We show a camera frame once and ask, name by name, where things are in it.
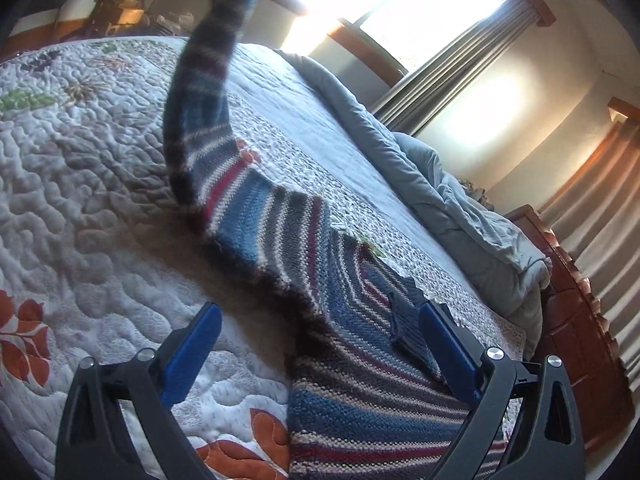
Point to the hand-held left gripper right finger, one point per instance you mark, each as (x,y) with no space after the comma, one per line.
(450,355)

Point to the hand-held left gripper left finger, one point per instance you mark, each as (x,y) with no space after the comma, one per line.
(195,355)

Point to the striped knit sweater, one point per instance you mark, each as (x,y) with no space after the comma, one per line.
(325,260)

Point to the reddish wooden bed board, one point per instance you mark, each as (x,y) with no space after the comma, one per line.
(575,335)

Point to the beige curtain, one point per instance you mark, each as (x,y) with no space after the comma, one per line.
(600,260)

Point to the grey-blue comforter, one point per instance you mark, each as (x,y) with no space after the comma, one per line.
(400,170)

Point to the floral quilted bedspread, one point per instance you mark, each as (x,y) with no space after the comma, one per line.
(100,185)

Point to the grey striped curtain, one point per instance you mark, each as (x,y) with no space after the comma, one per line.
(450,65)

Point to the wooden nightstand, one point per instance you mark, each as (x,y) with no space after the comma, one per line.
(125,17)

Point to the wooden framed window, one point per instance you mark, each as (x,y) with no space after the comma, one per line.
(390,0)

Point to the wooden curtain rail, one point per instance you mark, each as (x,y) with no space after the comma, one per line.
(622,107)

